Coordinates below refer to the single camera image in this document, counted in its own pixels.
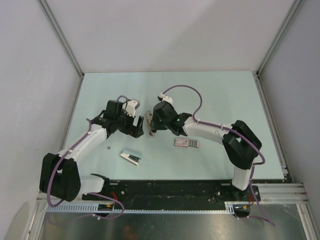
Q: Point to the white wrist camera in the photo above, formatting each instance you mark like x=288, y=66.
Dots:
x=165, y=98
x=130, y=107

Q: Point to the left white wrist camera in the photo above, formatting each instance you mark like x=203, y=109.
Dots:
x=130, y=107

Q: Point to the beige black stapler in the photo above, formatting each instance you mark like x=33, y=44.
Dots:
x=149, y=117

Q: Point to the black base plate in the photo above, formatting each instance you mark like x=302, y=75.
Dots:
x=221, y=190

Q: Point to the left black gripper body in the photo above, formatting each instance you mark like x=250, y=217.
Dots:
x=125, y=123

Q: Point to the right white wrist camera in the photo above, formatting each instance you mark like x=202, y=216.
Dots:
x=165, y=98

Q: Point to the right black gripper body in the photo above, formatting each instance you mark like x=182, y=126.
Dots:
x=158, y=124

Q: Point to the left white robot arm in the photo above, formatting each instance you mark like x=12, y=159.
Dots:
x=60, y=176

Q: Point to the blue white stapler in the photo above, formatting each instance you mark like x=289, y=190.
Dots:
x=131, y=157

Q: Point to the aluminium frame rail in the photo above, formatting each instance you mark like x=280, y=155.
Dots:
x=282, y=193

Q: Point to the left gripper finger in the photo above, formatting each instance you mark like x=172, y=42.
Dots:
x=140, y=123
x=137, y=131

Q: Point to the staple box with tray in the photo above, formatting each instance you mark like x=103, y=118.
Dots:
x=186, y=143

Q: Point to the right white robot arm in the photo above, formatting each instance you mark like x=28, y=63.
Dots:
x=240, y=143

